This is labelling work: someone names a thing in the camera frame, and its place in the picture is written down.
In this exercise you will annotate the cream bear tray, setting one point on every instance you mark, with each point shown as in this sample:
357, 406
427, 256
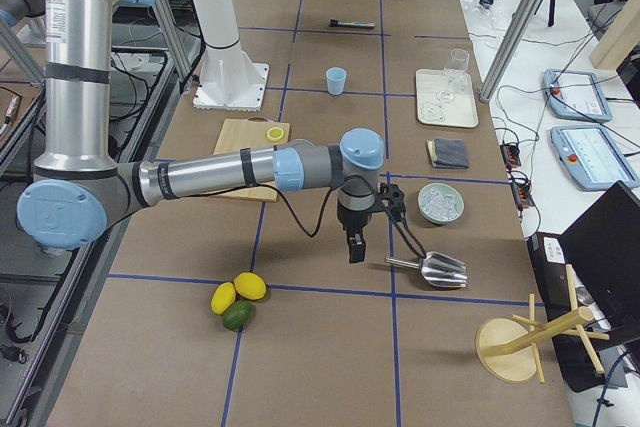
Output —
459, 113

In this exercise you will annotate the yellow lemon slice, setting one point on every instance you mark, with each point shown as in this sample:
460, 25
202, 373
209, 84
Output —
275, 134

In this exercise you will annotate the wooden mug tree stand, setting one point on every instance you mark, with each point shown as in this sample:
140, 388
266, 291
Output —
508, 347

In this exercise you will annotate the grey yellow folded cloth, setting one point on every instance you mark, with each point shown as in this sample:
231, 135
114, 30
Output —
448, 153

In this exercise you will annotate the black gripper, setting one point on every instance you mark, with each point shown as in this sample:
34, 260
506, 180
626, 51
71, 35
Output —
349, 220

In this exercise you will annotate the green lime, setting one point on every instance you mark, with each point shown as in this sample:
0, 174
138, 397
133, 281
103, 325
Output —
237, 315

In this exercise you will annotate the steel ice scoop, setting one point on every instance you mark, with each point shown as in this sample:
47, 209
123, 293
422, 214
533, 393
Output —
437, 269

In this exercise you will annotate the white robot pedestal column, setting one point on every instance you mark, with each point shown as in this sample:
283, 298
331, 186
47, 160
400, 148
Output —
219, 29

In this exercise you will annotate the black laptop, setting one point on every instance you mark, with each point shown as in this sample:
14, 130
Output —
603, 247

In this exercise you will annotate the blue paper cup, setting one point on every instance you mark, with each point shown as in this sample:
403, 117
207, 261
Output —
335, 80

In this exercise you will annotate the clear wine glass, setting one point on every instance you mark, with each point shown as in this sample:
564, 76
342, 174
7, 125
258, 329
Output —
454, 68

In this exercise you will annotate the aluminium frame post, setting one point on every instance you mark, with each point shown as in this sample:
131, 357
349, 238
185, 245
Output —
514, 34

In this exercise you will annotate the green bowl of ice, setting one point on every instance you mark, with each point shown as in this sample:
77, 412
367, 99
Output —
440, 203

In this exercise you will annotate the blue teach pendant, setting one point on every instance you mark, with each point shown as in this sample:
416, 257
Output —
575, 95
592, 158

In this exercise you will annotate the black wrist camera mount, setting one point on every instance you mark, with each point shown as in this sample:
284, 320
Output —
390, 200

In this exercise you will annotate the wooden cutting board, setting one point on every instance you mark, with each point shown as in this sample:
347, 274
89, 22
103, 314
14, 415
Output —
236, 134

